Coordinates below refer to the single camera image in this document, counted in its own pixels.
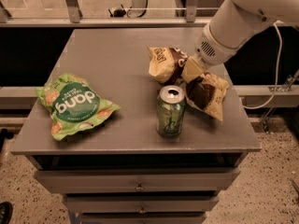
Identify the grey drawer cabinet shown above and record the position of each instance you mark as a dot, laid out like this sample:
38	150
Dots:
124	172

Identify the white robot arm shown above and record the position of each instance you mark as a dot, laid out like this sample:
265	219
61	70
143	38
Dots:
279	10

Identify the green dang chip bag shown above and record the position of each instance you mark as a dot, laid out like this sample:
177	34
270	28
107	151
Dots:
73	105

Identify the green soda can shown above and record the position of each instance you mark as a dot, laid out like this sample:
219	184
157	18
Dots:
171	105

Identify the black shoe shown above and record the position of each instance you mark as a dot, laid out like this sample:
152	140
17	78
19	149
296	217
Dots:
6	210

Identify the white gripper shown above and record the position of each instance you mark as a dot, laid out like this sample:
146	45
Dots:
209	51

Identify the metal window frame rail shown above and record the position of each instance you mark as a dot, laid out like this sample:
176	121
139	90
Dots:
106	13

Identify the brown chip bag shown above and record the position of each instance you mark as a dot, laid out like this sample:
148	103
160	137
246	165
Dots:
205	93

